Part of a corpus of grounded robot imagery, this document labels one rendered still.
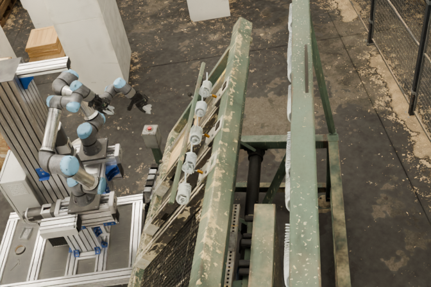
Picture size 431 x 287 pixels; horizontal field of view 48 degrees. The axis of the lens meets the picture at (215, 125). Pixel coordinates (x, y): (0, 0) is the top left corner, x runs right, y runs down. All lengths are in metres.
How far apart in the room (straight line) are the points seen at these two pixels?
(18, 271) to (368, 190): 3.13
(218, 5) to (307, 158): 5.38
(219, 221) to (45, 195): 1.95
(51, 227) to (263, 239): 1.89
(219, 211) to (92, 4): 3.72
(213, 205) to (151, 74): 4.30
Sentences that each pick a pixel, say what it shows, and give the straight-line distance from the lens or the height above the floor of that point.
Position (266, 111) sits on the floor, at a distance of 5.45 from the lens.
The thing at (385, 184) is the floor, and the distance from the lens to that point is 4.74.
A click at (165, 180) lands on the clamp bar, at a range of 3.46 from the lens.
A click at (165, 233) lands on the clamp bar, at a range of 2.89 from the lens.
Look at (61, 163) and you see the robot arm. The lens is 3.01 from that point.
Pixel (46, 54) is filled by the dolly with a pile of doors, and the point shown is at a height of 0.16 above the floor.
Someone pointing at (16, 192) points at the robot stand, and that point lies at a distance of 3.78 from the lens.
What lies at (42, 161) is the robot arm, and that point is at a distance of 3.09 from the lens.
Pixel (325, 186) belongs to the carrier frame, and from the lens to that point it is 4.45.
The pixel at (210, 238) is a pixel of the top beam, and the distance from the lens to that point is 2.08.
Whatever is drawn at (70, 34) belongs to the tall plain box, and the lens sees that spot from 5.73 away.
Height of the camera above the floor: 3.60
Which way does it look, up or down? 42 degrees down
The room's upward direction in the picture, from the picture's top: 11 degrees counter-clockwise
